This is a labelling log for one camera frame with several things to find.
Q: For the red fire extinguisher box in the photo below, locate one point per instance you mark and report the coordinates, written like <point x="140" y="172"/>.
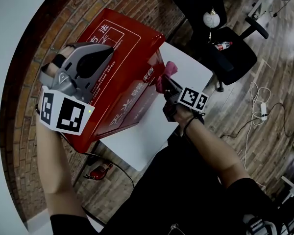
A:
<point x="132" y="57"/>

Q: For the person's right forearm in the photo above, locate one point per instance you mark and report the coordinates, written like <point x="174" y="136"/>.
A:
<point x="215" y="153"/>

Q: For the person's left forearm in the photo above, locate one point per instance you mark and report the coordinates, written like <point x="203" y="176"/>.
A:
<point x="54" y="170"/>

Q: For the person's dark shirt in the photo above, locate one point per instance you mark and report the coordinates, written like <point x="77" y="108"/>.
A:
<point x="174" y="199"/>

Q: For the person's right hand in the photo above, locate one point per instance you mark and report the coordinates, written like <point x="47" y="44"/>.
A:
<point x="186" y="116"/>

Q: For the red fire extinguisher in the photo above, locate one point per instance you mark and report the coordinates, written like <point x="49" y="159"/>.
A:
<point x="100" y="172"/>

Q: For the black office chair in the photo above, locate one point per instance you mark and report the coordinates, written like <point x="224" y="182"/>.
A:
<point x="235" y="57"/>

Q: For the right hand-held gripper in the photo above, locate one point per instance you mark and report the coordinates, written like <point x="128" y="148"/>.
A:
<point x="191" y="98"/>

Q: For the light blue desk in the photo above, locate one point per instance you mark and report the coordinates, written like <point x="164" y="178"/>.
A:
<point x="257" y="6"/>

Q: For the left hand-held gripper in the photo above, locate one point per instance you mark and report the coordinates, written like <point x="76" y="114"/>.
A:
<point x="68" y="119"/>

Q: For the gold ornament stand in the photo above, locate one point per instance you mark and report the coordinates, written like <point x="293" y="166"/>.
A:
<point x="210" y="34"/>

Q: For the black left wrist band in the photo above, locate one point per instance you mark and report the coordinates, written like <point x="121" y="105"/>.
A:
<point x="37" y="109"/>

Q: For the plastic bottle with red label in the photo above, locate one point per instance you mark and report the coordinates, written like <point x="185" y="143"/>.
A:
<point x="223" y="46"/>

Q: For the silver shirt pendant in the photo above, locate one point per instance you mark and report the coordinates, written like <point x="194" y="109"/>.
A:
<point x="174" y="226"/>

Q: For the pink cloth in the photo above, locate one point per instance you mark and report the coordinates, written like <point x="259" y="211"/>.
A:
<point x="170" y="68"/>

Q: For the person's grey white shoe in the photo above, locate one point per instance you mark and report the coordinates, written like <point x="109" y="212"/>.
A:
<point x="258" y="225"/>

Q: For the white round ornament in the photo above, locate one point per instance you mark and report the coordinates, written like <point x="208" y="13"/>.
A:
<point x="211" y="18"/>

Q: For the small black floor object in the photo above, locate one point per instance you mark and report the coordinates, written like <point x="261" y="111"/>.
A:
<point x="91" y="160"/>

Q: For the person's left hand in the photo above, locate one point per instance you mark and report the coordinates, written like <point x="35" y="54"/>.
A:
<point x="50" y="70"/>

